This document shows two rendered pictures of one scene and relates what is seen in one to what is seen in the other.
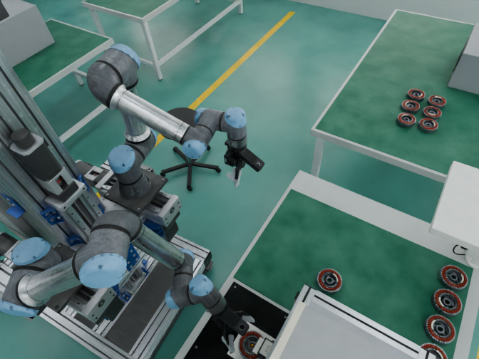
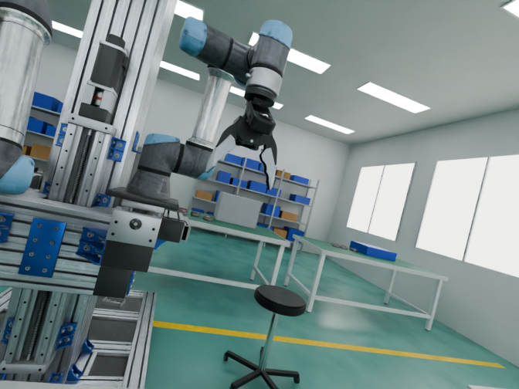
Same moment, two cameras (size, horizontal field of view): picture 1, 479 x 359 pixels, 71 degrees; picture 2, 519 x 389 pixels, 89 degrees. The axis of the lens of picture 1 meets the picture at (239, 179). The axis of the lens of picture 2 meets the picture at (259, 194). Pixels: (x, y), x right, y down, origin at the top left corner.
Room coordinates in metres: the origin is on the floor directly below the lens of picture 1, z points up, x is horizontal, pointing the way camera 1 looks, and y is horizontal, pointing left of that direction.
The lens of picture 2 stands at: (0.53, -0.41, 1.13)
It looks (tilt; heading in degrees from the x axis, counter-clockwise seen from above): 1 degrees up; 39
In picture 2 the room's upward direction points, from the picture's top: 15 degrees clockwise
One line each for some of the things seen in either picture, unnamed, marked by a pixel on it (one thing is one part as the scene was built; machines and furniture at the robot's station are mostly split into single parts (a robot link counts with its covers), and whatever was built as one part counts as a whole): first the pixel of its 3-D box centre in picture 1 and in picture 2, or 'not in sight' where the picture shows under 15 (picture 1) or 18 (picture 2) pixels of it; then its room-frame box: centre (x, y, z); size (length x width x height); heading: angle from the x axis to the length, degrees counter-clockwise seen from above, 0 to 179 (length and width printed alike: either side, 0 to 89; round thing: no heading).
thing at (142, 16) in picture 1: (175, 8); (360, 280); (4.42, 0.59, 0.37); 1.90 x 0.90 x 0.75; 143
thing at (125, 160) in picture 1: (125, 162); (161, 152); (1.04, 0.50, 1.20); 0.13 x 0.12 x 0.14; 155
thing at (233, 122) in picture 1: (234, 123); (271, 52); (0.95, 0.00, 1.45); 0.09 x 0.08 x 0.11; 65
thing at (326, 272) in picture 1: (328, 281); not in sight; (0.58, -0.37, 0.77); 0.11 x 0.11 x 0.04
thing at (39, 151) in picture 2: not in sight; (46, 153); (1.98, 6.61, 0.92); 0.40 x 0.36 x 0.27; 51
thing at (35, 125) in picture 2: not in sight; (39, 126); (1.78, 6.75, 1.41); 0.42 x 0.28 x 0.26; 55
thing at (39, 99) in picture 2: not in sight; (45, 103); (1.77, 6.75, 1.92); 0.42 x 0.42 x 0.28; 55
